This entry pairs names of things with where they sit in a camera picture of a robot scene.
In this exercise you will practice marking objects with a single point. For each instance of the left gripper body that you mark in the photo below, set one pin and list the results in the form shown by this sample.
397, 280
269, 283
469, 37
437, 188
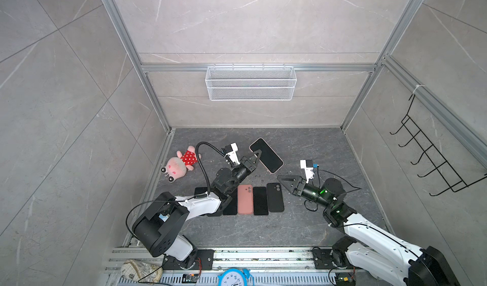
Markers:
243, 172

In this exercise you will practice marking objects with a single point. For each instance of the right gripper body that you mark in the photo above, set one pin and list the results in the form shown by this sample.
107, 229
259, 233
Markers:
300, 189

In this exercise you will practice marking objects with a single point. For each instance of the phone with pink edge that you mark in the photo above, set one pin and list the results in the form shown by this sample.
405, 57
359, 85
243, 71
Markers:
269, 157

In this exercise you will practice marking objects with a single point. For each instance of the pink phone case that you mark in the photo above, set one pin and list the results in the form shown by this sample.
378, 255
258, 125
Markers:
245, 199

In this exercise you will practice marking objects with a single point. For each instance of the long black phone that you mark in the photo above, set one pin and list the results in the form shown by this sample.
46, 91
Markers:
231, 209

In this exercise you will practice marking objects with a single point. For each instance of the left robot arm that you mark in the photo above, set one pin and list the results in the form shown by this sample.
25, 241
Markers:
158, 227

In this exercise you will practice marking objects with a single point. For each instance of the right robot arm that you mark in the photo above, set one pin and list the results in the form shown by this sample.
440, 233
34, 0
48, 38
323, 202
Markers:
367, 246

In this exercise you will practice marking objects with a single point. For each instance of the pink pig plush toy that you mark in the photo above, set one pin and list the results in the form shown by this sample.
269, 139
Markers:
178, 166

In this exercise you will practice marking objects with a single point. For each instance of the wet wipes pack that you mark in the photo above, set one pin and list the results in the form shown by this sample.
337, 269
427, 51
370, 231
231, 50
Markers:
163, 217

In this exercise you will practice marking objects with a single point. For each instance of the blue alarm clock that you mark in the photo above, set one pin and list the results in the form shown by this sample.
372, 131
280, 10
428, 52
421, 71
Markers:
236, 277

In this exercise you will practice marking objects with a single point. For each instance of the crumpled patterned cloth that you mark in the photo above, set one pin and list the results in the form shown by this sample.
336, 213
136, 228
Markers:
141, 272

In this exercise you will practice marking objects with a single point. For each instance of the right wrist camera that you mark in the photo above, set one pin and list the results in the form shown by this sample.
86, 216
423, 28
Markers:
309, 169

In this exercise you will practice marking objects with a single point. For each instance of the aluminium mounting rail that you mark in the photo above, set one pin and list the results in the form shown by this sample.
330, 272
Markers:
253, 258

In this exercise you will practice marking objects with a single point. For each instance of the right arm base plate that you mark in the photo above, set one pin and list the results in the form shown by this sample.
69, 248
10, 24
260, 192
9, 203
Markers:
329, 257

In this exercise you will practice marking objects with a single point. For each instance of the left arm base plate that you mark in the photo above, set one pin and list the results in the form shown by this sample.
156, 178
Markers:
199, 259

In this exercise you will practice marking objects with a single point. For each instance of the black wire hook rack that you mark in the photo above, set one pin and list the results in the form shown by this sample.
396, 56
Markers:
431, 153

